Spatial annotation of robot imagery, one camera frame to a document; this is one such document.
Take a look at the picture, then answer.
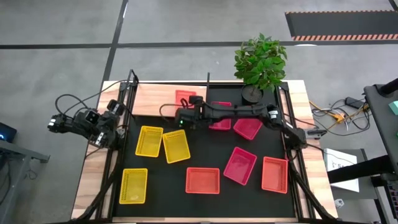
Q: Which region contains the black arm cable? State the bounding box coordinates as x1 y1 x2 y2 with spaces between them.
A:
55 79 137 118
159 103 187 118

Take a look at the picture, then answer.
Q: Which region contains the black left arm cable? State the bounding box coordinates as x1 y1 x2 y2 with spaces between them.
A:
55 79 137 118

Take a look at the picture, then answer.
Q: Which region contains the white cardboard box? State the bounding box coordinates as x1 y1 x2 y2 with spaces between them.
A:
323 148 361 193

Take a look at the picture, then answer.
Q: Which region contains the black support beam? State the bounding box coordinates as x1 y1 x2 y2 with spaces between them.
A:
326 154 398 184

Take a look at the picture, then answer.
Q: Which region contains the black device with blue light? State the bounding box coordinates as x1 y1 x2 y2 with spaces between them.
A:
0 122 18 144

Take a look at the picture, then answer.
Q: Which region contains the black table mat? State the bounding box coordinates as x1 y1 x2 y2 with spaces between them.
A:
112 83 297 218

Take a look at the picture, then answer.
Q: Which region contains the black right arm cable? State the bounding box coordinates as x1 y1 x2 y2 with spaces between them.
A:
159 103 187 118

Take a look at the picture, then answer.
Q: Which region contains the black clamp bracket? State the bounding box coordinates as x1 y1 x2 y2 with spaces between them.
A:
306 128 328 138

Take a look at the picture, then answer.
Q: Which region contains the black power adapter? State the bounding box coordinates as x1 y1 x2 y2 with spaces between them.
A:
345 96 361 108

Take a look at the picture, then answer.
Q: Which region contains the red plastic basket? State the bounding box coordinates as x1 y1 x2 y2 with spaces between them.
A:
208 101 233 131
233 118 264 141
223 146 258 187

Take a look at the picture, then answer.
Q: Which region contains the black hazard striped floor mat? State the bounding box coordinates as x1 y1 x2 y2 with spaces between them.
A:
285 10 398 42

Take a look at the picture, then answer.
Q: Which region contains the wooden shelf board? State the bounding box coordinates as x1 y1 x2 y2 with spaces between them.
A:
132 83 208 119

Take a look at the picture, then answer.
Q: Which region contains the yellow plastic basket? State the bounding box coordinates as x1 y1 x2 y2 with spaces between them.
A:
162 129 192 164
119 168 149 205
135 125 164 158

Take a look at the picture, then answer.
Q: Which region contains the orange plastic basket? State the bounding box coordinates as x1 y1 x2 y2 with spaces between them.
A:
185 167 221 195
261 156 289 195
175 90 197 108

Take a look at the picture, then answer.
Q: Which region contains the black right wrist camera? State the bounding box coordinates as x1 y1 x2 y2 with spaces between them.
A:
187 95 205 106

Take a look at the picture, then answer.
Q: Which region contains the black side table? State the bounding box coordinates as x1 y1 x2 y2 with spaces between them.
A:
363 83 398 175

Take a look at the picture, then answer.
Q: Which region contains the black round pole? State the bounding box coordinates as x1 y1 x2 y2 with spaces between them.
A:
377 77 398 96

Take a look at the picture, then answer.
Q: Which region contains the potted green plant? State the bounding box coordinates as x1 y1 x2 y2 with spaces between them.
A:
233 32 289 106

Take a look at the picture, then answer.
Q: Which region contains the black metal side frame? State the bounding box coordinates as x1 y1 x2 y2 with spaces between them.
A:
275 81 338 222
73 68 140 222

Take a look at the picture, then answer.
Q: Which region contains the grey metal table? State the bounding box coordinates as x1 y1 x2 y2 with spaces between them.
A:
0 139 50 224

